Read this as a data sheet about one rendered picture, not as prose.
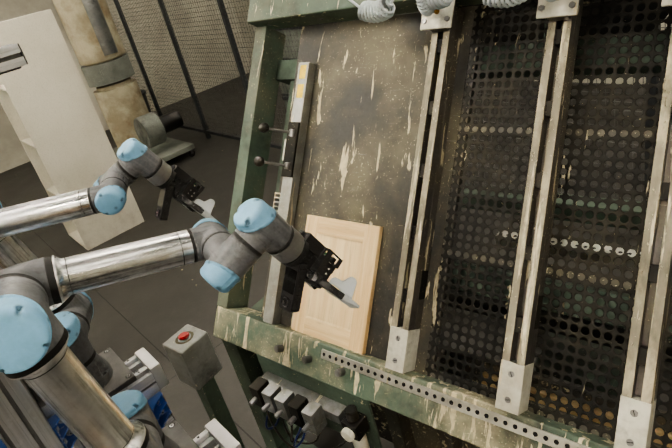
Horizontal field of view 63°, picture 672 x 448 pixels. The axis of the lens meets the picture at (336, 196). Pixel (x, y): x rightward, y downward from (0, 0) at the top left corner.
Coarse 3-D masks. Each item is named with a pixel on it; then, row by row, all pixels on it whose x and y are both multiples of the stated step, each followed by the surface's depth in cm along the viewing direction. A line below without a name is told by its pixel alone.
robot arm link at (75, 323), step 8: (64, 312) 162; (72, 312) 166; (64, 320) 159; (72, 320) 159; (80, 320) 165; (72, 328) 157; (80, 328) 160; (88, 328) 167; (72, 336) 157; (80, 336) 160; (72, 344) 157; (80, 344) 159; (88, 344) 163; (80, 352) 159; (88, 352) 162; (80, 360) 159
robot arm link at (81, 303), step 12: (0, 204) 159; (0, 240) 155; (12, 240) 158; (0, 252) 156; (12, 252) 157; (24, 252) 160; (0, 264) 158; (12, 264) 158; (72, 300) 168; (84, 300) 174; (84, 312) 169
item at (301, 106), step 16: (304, 64) 197; (304, 80) 196; (304, 96) 196; (304, 112) 196; (304, 128) 197; (304, 144) 198; (288, 192) 196; (288, 208) 195; (272, 256) 198; (272, 272) 197; (272, 288) 196; (272, 304) 196; (272, 320) 195
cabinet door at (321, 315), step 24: (312, 216) 190; (336, 240) 183; (360, 240) 177; (360, 264) 176; (312, 288) 188; (360, 288) 175; (312, 312) 187; (336, 312) 181; (360, 312) 174; (312, 336) 186; (336, 336) 179; (360, 336) 173
